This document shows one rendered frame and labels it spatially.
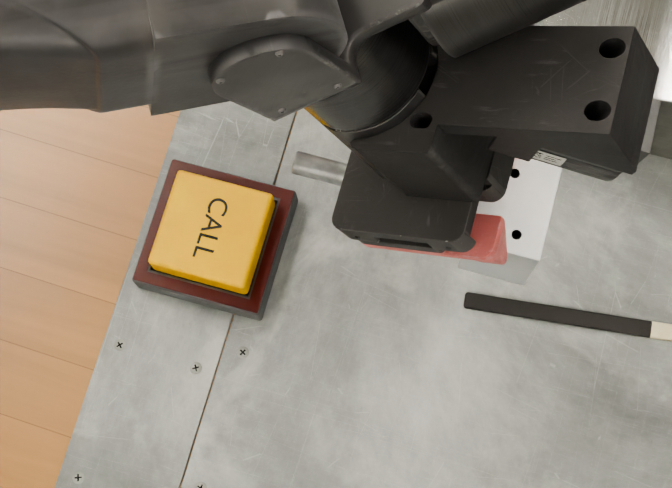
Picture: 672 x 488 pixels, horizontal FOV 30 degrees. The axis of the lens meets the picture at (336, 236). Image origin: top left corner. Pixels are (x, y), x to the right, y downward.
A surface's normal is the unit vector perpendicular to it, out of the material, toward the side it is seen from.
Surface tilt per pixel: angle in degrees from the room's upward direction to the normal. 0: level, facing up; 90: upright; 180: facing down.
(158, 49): 90
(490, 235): 27
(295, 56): 90
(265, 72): 90
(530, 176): 3
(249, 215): 0
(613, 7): 2
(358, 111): 78
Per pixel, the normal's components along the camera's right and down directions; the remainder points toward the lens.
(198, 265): -0.04, -0.25
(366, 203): -0.47, -0.35
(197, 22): 0.16, -0.30
